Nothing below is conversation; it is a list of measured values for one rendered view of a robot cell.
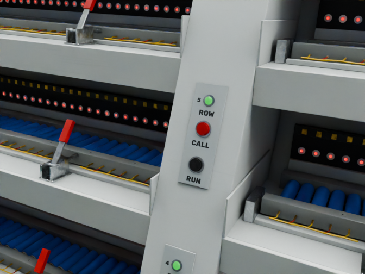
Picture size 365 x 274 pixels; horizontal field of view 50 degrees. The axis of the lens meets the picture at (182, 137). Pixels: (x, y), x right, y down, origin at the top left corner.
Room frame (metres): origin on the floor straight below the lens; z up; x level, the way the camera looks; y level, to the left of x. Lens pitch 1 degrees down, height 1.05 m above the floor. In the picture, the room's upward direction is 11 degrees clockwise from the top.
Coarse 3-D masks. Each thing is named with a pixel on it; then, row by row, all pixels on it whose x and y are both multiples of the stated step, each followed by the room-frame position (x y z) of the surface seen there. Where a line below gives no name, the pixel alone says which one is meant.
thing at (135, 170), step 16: (0, 128) 0.70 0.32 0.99; (0, 144) 0.67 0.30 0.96; (16, 144) 0.67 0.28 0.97; (32, 144) 0.65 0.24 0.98; (48, 144) 0.64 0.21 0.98; (80, 160) 0.62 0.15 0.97; (96, 160) 0.60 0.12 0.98; (112, 160) 0.59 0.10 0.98; (128, 160) 0.59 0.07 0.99; (112, 176) 0.57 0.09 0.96; (128, 176) 0.58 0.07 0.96; (144, 176) 0.57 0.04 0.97
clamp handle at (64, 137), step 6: (66, 120) 0.59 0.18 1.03; (72, 120) 0.58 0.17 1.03; (66, 126) 0.58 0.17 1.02; (72, 126) 0.59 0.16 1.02; (66, 132) 0.58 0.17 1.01; (60, 138) 0.58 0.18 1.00; (66, 138) 0.58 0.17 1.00; (60, 144) 0.58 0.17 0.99; (60, 150) 0.57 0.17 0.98; (54, 156) 0.57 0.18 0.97; (54, 162) 0.57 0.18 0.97
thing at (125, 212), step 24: (96, 120) 0.73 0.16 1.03; (0, 168) 0.60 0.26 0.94; (24, 168) 0.60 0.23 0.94; (0, 192) 0.60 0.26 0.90; (24, 192) 0.58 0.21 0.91; (48, 192) 0.55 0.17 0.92; (72, 192) 0.53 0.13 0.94; (96, 192) 0.54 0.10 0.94; (120, 192) 0.54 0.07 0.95; (72, 216) 0.54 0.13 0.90; (96, 216) 0.52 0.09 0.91; (120, 216) 0.51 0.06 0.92; (144, 216) 0.49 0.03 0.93; (144, 240) 0.50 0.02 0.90
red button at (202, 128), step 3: (201, 123) 0.46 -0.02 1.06; (204, 123) 0.46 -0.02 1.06; (198, 126) 0.46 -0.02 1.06; (201, 126) 0.46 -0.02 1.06; (204, 126) 0.46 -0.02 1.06; (207, 126) 0.46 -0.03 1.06; (198, 129) 0.46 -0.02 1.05; (201, 129) 0.46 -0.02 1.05; (204, 129) 0.46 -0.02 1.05; (207, 129) 0.46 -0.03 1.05; (198, 132) 0.46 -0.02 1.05; (201, 132) 0.46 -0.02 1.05; (204, 132) 0.46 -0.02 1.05; (207, 132) 0.46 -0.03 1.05
